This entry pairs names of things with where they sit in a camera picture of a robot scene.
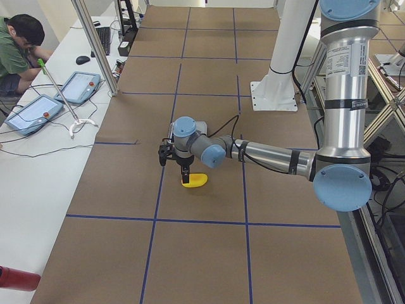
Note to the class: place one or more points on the near blue teach pendant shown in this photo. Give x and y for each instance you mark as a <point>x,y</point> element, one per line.
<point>34,115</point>

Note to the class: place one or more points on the blue teach pendant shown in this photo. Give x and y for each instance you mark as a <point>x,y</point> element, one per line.
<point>34,115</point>
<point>80,86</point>

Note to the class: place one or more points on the red cylinder bottle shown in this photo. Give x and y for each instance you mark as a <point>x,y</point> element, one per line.
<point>19,280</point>

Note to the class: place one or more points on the person in green shirt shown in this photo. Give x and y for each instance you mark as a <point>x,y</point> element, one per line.
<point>21,47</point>

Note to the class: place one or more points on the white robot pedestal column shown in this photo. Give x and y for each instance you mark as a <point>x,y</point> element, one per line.
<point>275,92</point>

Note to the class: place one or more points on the silver digital kitchen scale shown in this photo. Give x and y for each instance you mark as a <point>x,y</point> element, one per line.
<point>184,127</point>

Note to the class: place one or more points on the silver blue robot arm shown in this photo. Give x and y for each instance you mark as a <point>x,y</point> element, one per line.
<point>340,169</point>

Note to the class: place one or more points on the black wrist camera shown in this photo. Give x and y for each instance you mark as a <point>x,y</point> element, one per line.
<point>165,151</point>

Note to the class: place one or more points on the far blue teach pendant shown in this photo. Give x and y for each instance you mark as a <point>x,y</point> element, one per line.
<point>80,86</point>

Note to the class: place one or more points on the aluminium frame post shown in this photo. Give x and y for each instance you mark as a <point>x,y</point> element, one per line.
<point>95,44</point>

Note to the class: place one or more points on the black keyboard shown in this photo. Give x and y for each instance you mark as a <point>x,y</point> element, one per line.
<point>104,34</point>

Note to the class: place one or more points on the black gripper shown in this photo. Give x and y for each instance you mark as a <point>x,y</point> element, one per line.
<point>183,161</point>

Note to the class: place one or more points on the black computer mouse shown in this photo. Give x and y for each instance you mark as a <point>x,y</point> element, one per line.
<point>80,60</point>

